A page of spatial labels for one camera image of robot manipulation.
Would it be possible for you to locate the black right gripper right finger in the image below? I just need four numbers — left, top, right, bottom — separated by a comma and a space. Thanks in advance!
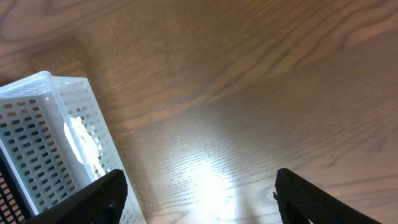
273, 168, 377, 224

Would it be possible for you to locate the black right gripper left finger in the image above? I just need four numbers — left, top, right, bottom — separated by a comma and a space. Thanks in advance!
25, 169, 127, 224

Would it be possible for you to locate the clear plastic basket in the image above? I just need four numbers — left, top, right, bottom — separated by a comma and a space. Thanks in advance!
0, 70, 147, 224

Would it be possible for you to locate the dark green plastic basket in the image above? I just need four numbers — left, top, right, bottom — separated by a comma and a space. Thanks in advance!
1, 152, 32, 224

